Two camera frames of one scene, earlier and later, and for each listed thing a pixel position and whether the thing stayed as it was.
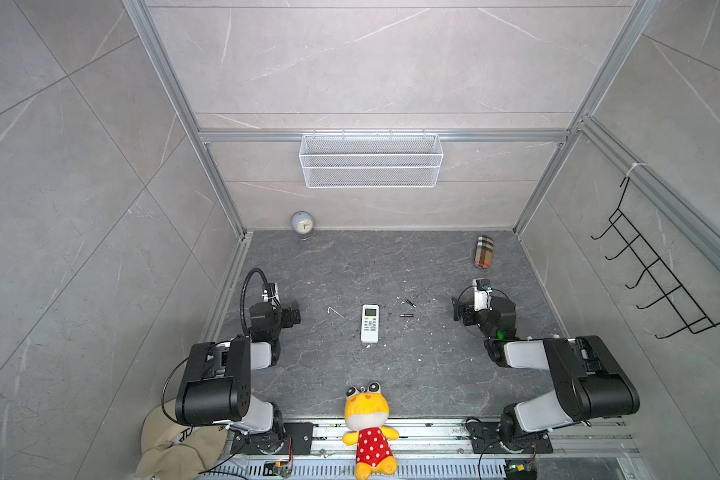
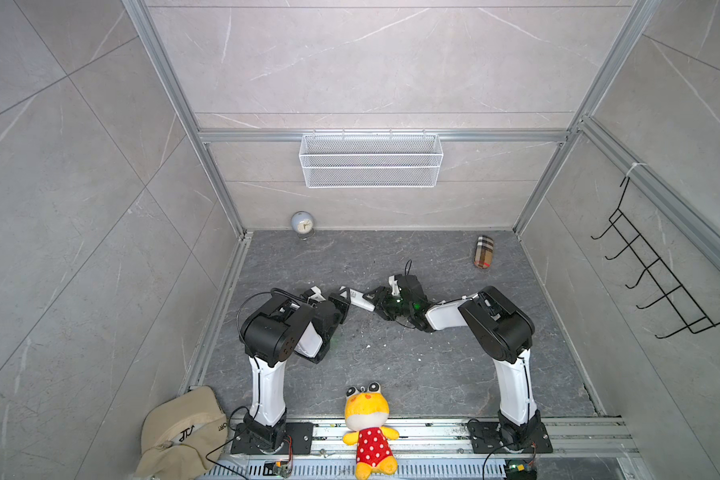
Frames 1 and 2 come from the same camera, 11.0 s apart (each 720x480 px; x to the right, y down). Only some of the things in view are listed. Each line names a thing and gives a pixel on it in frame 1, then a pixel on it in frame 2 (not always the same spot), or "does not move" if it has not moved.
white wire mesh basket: x=370 y=161 does not move
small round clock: x=302 y=222 does not move
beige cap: x=171 y=450 does not move
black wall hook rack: x=693 y=316 does not move
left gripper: x=285 y=314 to x=343 y=303
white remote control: x=370 y=318 to x=357 y=299
